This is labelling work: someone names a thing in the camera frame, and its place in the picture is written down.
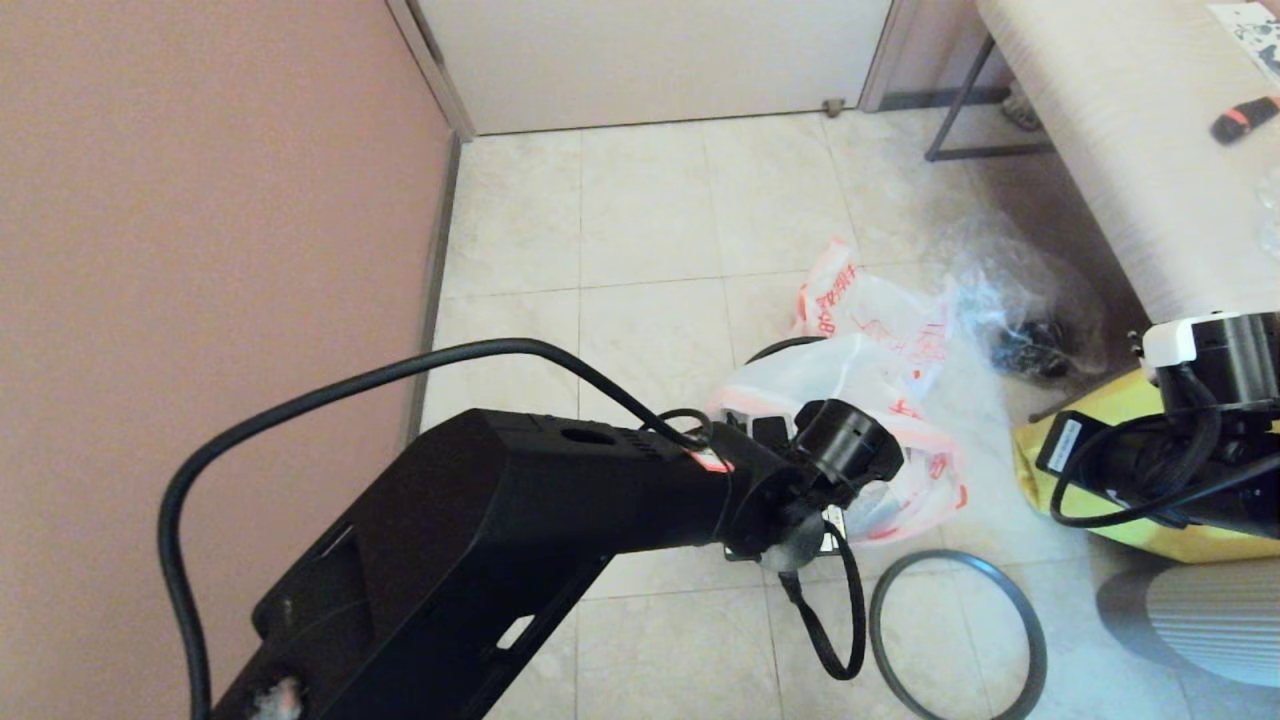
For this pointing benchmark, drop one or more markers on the crumpled clear plastic wrap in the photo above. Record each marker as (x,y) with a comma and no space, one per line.
(1270,215)

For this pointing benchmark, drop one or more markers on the grey door frame strip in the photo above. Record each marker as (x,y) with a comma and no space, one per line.
(885,50)
(437,75)

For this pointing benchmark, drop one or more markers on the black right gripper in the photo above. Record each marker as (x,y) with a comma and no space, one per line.
(1140,460)

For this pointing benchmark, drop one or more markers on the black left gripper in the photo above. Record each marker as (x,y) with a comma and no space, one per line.
(775,520)

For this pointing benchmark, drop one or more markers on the white door panel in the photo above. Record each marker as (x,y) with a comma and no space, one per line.
(650,60)

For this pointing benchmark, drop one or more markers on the black orange marker pen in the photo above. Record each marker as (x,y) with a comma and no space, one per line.
(1240,120)

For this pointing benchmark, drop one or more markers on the grey ribbed round object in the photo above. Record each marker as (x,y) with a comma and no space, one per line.
(1210,620)

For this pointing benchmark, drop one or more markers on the black-white printed paper sheet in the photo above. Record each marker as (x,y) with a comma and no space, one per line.
(1255,40)

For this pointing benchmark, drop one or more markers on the black metal table frame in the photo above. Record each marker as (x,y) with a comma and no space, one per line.
(959,103)

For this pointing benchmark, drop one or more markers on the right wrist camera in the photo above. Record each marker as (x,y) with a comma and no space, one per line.
(1240,360)

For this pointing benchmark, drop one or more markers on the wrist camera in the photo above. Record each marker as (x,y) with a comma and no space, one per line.
(850,445)
(1240,360)

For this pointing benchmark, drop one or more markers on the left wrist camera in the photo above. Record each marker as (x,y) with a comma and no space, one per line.
(850,445)

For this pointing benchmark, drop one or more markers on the yellow fabric tote bag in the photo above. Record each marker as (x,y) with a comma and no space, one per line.
(1030,470)

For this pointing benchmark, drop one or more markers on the small metal door foot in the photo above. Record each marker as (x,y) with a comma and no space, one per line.
(832,107)

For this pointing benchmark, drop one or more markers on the clear plastic bag dark contents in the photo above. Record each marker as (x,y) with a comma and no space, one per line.
(1000,285)

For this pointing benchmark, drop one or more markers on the new white orange-print bag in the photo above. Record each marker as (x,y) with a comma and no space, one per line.
(870,375)

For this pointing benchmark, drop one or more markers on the black round trash bin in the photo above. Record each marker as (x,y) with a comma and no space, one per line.
(775,347)

